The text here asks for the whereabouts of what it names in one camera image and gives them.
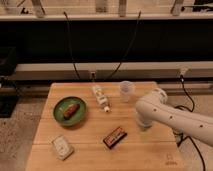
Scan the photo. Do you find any black candy bar pack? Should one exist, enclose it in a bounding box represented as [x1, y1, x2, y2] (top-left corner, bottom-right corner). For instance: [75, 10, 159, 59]
[103, 127, 127, 149]

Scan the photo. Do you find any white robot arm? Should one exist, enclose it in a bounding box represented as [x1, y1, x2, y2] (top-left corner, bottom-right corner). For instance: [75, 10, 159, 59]
[135, 88, 213, 147]

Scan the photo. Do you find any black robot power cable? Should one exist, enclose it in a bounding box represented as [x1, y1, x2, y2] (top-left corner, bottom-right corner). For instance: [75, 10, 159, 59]
[173, 73, 208, 171]

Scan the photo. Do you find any white plastic bottle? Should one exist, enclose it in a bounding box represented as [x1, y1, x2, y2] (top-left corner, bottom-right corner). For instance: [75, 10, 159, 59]
[92, 85, 110, 112]

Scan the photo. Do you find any green round plate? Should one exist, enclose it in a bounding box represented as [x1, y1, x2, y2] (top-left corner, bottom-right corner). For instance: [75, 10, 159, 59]
[53, 96, 86, 126]

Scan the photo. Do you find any clear plastic cup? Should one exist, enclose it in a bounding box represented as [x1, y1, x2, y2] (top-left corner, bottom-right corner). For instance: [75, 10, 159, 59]
[119, 81, 135, 102]

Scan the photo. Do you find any left black hanging cable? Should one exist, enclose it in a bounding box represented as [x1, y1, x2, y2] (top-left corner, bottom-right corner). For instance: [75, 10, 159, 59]
[62, 11, 82, 81]

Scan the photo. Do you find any brown food piece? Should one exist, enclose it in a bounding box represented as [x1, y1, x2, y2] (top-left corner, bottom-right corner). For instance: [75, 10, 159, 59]
[63, 104, 80, 119]

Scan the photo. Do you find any black hanging cable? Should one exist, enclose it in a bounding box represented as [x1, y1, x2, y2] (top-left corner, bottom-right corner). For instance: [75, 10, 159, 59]
[104, 10, 142, 81]
[62, 11, 82, 81]

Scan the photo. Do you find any right black hanging cable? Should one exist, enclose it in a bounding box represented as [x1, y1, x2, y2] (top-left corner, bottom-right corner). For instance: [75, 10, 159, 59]
[104, 10, 142, 81]

